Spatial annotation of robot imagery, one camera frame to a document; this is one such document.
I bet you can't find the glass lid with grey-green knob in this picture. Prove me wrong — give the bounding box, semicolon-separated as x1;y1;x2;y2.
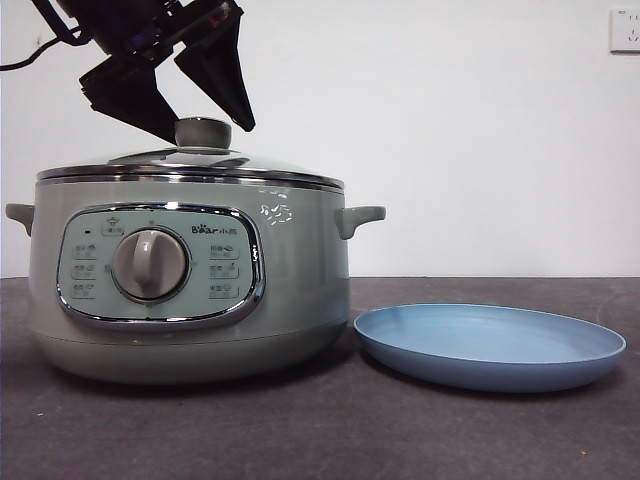
37;117;346;190

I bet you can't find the grey-green electric steamer pot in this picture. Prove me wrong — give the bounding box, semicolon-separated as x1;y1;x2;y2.
4;179;387;386

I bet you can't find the blue round plate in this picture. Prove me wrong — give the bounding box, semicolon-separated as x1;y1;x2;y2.
352;302;628;394

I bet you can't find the black cable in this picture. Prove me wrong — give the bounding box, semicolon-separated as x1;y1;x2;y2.
0;24;86;71

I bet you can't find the white wall socket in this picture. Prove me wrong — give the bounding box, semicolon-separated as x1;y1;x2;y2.
608;8;640;54

